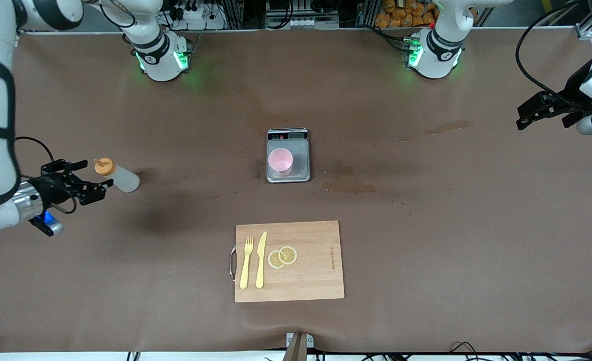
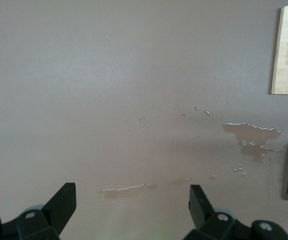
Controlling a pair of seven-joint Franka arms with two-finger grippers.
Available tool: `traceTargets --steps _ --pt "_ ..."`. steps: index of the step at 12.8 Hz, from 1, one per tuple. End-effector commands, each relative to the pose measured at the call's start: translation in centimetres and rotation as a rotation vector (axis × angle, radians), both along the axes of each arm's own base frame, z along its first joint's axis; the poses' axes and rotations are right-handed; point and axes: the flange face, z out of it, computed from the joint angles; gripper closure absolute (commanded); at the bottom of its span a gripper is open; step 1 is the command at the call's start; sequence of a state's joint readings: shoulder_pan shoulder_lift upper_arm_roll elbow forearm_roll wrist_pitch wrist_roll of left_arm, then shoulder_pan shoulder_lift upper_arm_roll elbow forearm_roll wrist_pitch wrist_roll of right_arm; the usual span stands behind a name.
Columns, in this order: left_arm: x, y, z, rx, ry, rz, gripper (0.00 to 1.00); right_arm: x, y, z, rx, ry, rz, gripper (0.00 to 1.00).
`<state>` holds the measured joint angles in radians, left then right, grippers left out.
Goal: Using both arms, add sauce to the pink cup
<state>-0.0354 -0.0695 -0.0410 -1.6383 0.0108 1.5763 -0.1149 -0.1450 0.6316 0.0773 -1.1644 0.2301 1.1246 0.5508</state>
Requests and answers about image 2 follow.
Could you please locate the long narrow liquid spill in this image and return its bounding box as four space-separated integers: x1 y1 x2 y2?
98 183 157 200

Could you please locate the large brown liquid spill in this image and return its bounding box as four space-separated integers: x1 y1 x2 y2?
222 122 284 163

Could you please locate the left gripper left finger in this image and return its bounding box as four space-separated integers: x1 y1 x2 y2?
0 182 77 240

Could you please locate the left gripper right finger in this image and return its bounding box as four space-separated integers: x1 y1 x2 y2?
183 184 288 240

